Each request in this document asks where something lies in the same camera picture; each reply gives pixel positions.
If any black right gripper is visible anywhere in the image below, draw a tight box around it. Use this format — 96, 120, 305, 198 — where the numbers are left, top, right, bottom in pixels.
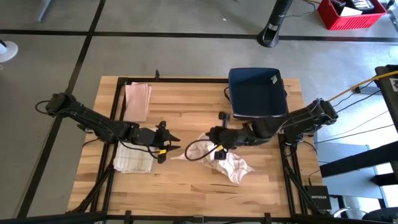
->
205, 111, 253, 161

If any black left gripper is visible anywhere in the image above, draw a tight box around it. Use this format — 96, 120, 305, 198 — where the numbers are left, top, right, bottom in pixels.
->
132, 120, 182, 165

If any white towel with red checks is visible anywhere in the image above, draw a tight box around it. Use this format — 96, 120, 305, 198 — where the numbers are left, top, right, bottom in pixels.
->
170, 132, 256, 185

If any white towel with grey checks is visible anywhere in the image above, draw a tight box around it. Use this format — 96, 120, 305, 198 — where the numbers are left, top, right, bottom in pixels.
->
112, 141, 157, 174

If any navy fabric basket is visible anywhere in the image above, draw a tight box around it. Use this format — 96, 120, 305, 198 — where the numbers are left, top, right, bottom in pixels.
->
224, 67, 289, 121

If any plain pink towel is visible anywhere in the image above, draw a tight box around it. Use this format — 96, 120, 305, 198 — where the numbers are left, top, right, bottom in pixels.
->
123, 81, 153, 123

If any black floor stand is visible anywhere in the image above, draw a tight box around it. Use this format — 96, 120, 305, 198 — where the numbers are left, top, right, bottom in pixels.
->
256, 0, 294, 49

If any black desk foot beam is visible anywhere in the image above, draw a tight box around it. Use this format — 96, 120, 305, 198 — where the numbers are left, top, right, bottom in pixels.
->
319, 140, 398, 187

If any grey power strip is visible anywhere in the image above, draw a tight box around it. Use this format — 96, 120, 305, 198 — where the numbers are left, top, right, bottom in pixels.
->
352, 86, 382, 95

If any black desk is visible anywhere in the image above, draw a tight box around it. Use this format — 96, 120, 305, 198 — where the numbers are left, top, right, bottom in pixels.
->
374, 64, 398, 133

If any red plastic crate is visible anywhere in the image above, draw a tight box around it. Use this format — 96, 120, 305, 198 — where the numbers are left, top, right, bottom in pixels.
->
317, 0, 388, 31

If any black office chair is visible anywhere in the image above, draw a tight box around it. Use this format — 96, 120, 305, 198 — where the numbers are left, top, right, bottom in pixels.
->
331, 206, 398, 224

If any white box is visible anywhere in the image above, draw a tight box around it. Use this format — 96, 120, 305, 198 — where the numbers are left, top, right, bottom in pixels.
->
340, 6, 364, 17

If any grey furniture leg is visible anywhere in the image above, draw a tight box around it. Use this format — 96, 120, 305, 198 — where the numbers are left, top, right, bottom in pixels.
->
33, 0, 53, 24

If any black device in crate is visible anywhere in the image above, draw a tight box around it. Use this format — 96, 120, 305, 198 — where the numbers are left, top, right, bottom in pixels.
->
351, 0, 376, 12

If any white round stand base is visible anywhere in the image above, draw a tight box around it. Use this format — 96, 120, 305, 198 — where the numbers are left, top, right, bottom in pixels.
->
0, 39, 19, 64

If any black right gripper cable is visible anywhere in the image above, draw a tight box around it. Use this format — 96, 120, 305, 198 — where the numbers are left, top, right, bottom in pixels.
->
184, 139, 220, 162

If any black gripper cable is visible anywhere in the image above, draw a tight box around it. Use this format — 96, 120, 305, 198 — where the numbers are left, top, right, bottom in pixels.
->
184, 139, 220, 162
119, 140, 160, 159

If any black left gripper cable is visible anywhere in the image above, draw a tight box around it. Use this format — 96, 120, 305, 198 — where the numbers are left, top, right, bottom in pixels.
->
119, 140, 160, 159

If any black metal table frame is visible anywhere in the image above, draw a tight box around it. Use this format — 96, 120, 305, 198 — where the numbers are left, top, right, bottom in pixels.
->
63, 70, 321, 224

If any black Netgear network switch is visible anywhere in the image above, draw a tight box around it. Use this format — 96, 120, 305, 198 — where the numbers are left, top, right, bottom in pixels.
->
303, 185, 333, 211

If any thin black floor cable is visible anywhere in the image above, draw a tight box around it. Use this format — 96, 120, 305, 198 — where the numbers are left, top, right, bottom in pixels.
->
313, 124, 396, 144

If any yellow cable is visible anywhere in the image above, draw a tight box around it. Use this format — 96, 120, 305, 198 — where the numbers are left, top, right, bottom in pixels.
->
328, 70, 398, 103

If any thin beige floor cable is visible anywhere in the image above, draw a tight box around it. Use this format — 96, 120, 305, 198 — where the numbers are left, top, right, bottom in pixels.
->
349, 110, 389, 132

